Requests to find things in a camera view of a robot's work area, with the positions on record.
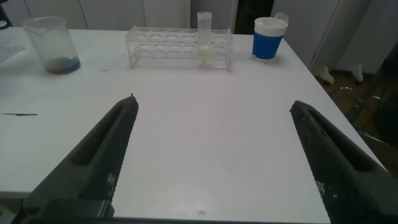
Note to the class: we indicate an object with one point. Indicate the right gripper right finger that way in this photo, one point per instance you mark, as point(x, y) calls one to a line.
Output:
point(345, 177)

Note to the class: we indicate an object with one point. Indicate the pale yellow pigment test tube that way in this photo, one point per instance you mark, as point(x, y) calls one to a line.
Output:
point(205, 49)

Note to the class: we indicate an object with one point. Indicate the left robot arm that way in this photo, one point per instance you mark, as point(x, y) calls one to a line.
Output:
point(3, 17)

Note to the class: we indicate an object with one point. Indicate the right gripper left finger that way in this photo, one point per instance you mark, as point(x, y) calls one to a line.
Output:
point(93, 168)

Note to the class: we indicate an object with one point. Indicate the clear acrylic test tube rack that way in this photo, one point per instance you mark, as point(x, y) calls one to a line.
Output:
point(174, 46)

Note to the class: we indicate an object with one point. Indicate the clear glass beaker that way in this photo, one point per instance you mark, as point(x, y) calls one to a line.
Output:
point(62, 66)

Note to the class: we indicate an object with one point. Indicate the white blue paper cup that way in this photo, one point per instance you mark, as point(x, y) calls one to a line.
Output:
point(266, 45)

